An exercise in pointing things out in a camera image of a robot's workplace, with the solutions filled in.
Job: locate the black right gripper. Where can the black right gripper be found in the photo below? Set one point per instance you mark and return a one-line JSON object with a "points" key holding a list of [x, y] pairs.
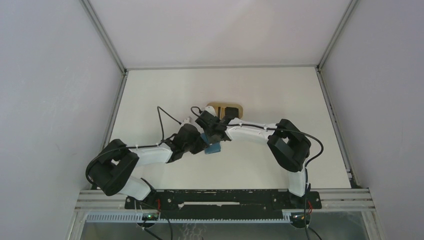
{"points": [[210, 140]]}

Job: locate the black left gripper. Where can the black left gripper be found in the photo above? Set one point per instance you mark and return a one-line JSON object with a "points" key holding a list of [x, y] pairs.
{"points": [[201, 145]]}

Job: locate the blue leather card holder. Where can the blue leather card holder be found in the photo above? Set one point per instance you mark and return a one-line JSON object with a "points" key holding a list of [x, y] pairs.
{"points": [[211, 148]]}

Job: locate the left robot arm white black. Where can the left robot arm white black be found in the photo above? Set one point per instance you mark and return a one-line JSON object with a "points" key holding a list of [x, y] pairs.
{"points": [[112, 169]]}

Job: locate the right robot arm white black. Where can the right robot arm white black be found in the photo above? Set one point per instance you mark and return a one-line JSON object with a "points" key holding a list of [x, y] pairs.
{"points": [[292, 149]]}

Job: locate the black VIP card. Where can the black VIP card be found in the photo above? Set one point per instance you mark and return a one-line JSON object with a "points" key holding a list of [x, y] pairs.
{"points": [[231, 112]]}

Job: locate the beige oval plastic tray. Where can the beige oval plastic tray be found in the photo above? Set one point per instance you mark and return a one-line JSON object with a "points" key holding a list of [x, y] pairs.
{"points": [[223, 109]]}

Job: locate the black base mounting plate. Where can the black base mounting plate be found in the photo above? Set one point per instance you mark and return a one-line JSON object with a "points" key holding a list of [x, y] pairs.
{"points": [[279, 199]]}

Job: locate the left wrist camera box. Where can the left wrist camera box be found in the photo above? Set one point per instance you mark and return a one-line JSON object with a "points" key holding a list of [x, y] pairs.
{"points": [[187, 120]]}

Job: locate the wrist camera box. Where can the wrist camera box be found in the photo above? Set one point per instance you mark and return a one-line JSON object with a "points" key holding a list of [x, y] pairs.
{"points": [[211, 110], [187, 120]]}

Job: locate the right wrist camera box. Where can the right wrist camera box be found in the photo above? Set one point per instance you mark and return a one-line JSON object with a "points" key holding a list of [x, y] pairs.
{"points": [[211, 110]]}

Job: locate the white slotted cable duct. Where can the white slotted cable duct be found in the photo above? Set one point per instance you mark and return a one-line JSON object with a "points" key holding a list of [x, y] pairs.
{"points": [[131, 217]]}

